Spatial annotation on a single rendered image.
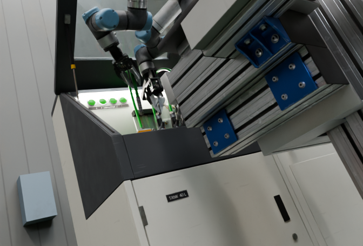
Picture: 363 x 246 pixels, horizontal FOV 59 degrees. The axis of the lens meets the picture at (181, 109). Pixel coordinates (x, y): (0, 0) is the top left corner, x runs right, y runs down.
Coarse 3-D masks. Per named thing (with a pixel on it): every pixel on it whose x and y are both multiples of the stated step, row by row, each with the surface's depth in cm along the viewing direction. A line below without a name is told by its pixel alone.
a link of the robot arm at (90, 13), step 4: (92, 8) 123; (96, 8) 124; (88, 12) 122; (92, 12) 123; (84, 16) 123; (88, 16) 123; (84, 20) 125; (88, 20) 124; (88, 24) 125; (92, 28) 124; (92, 32) 127; (96, 32) 126; (100, 32) 126; (104, 32) 126; (108, 32) 127; (96, 36) 127; (100, 36) 126
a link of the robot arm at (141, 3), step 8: (128, 0) 121; (136, 0) 119; (144, 0) 120; (128, 8) 122; (136, 8) 120; (144, 8) 122; (128, 16) 120; (136, 16) 121; (144, 16) 123; (128, 24) 121; (136, 24) 122; (144, 24) 124
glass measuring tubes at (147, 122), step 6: (150, 108) 184; (132, 114) 180; (144, 114) 182; (150, 114) 184; (144, 120) 179; (150, 120) 181; (138, 126) 178; (144, 126) 180; (150, 126) 182; (156, 126) 182
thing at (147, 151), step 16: (176, 128) 123; (192, 128) 126; (128, 144) 110; (144, 144) 113; (160, 144) 116; (176, 144) 119; (192, 144) 122; (256, 144) 137; (144, 160) 110; (160, 160) 113; (176, 160) 116; (192, 160) 119; (208, 160) 122; (144, 176) 108
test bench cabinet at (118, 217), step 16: (128, 192) 102; (112, 208) 115; (128, 208) 102; (96, 224) 134; (112, 224) 116; (128, 224) 103; (304, 224) 128; (96, 240) 136; (112, 240) 118; (128, 240) 104; (144, 240) 97
